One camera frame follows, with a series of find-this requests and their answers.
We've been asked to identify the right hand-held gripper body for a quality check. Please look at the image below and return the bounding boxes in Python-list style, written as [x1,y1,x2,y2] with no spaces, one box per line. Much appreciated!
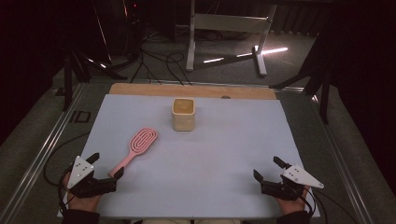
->
[261,164,325,202]

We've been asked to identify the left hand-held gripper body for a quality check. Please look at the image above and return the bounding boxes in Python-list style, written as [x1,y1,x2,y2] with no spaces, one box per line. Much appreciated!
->
[66,155,118,200]

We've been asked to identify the pink hairbrush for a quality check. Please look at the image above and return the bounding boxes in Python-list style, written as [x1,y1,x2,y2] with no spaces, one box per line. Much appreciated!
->
[107,127,159,178]

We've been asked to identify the beige square cup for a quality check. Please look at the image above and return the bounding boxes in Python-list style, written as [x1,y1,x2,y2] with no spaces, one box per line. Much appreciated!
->
[171,97,196,133]

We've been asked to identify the person's right hand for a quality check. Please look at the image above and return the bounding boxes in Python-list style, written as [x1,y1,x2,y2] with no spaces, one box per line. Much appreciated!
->
[275,186,311,215]

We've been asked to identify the person's left hand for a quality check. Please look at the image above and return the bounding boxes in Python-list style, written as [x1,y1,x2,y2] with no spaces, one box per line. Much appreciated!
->
[63,173,102,213]

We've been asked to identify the white table sheet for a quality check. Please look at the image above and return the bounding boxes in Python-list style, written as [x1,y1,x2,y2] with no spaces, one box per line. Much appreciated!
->
[56,93,321,218]

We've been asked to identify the black tripod stand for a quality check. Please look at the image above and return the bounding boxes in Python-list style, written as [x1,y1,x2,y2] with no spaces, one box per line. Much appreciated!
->
[269,55,331,125]
[62,49,129,112]

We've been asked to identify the wooden table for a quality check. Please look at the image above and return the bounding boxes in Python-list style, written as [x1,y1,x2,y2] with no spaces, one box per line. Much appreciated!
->
[108,82,278,101]

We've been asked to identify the dark pleated curtain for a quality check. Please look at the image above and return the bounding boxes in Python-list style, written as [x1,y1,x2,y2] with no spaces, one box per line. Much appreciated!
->
[274,3,325,35]

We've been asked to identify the dark equipment rack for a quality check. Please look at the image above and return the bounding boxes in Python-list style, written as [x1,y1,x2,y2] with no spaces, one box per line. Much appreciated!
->
[92,0,148,57]

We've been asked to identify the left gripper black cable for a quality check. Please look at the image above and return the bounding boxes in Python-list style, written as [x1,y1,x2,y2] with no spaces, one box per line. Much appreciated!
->
[42,132,92,216]

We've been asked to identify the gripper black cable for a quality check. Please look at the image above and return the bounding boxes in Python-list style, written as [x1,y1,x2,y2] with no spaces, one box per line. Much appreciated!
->
[298,186,359,224]
[42,132,92,216]

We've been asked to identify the aluminium frame rail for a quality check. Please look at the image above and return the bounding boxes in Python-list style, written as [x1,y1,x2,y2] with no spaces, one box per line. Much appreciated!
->
[275,87,375,224]
[0,82,87,224]

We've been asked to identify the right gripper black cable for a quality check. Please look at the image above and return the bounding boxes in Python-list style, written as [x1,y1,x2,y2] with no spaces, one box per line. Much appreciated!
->
[298,186,359,224]

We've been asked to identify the bundle of black floor cables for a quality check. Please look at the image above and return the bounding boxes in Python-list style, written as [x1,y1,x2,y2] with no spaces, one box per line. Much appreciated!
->
[130,31,194,87]

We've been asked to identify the white metal desk frame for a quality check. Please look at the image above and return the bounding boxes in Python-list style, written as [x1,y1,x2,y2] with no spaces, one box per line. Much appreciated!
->
[185,0,278,77]

